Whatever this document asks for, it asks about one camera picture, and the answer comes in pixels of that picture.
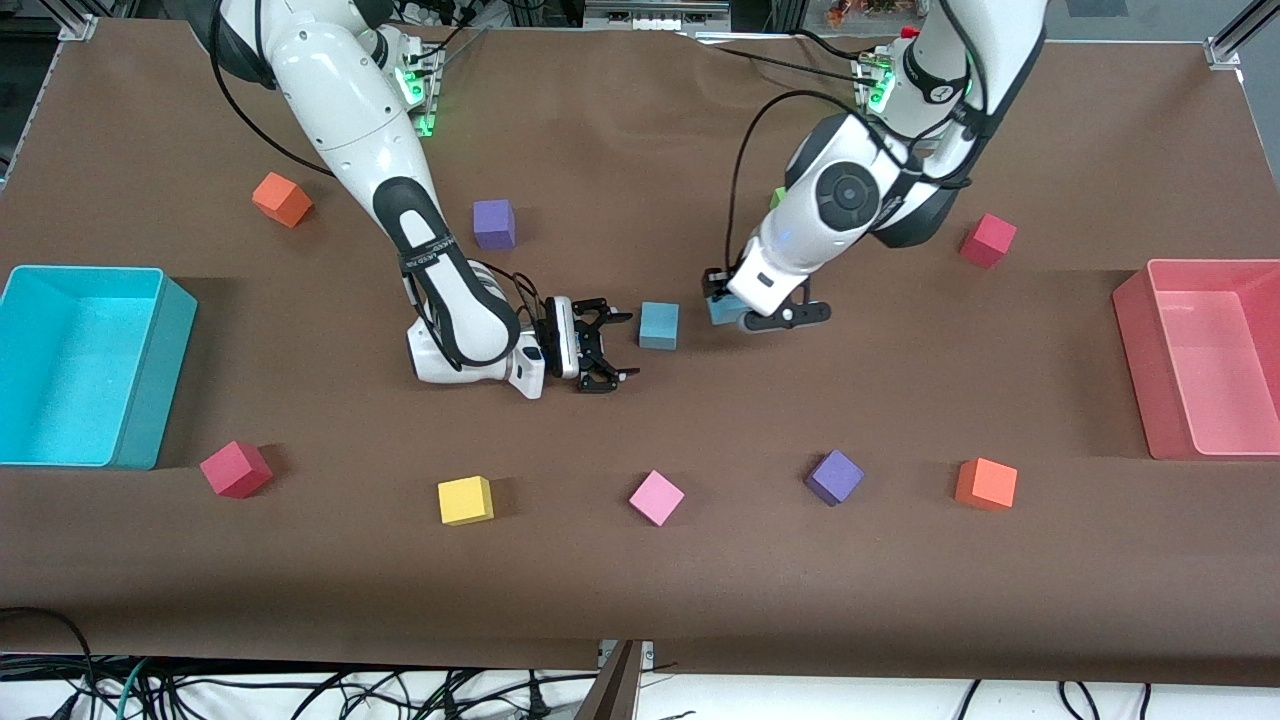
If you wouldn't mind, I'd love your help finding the brown angled bar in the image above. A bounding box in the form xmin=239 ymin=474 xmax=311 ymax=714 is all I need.
xmin=573 ymin=640 xmax=646 ymax=720

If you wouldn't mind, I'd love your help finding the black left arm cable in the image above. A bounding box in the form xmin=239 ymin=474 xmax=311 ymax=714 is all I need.
xmin=722 ymin=0 xmax=996 ymax=276

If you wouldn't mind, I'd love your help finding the pink plastic bin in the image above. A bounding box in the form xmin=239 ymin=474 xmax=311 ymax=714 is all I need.
xmin=1112 ymin=258 xmax=1280 ymax=462

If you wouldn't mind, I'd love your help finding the grey metal box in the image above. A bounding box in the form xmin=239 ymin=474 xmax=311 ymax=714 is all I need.
xmin=585 ymin=0 xmax=731 ymax=31

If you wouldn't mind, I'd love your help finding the large table cover sheet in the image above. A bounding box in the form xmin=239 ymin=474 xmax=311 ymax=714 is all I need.
xmin=0 ymin=20 xmax=1280 ymax=691

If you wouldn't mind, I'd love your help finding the teal cable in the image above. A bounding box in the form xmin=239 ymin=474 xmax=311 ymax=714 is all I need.
xmin=118 ymin=657 xmax=153 ymax=720

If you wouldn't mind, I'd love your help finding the red foam cube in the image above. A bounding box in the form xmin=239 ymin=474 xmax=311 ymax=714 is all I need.
xmin=958 ymin=212 xmax=1019 ymax=269
xmin=199 ymin=440 xmax=274 ymax=500

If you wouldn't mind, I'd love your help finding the aluminium frame profile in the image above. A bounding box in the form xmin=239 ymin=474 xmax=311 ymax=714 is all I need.
xmin=1205 ymin=0 xmax=1280 ymax=69
xmin=58 ymin=0 xmax=101 ymax=43

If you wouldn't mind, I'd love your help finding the cyan plastic bin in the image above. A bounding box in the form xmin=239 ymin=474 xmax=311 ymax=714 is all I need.
xmin=0 ymin=264 xmax=199 ymax=471

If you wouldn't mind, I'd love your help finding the orange foam cube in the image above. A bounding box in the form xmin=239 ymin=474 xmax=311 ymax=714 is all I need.
xmin=954 ymin=457 xmax=1019 ymax=512
xmin=251 ymin=171 xmax=315 ymax=229

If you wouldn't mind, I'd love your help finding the yellow foam cube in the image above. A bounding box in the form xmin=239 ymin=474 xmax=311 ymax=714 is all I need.
xmin=437 ymin=475 xmax=496 ymax=527

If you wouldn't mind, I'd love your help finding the pink foam cube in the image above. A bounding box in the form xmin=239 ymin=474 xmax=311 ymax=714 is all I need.
xmin=628 ymin=469 xmax=687 ymax=528

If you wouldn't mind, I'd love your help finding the purple foam cube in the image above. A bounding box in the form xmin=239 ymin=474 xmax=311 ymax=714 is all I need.
xmin=472 ymin=198 xmax=518 ymax=251
xmin=805 ymin=449 xmax=865 ymax=507

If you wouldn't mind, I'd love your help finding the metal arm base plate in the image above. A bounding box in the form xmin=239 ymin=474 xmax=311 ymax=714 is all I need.
xmin=412 ymin=45 xmax=447 ymax=139

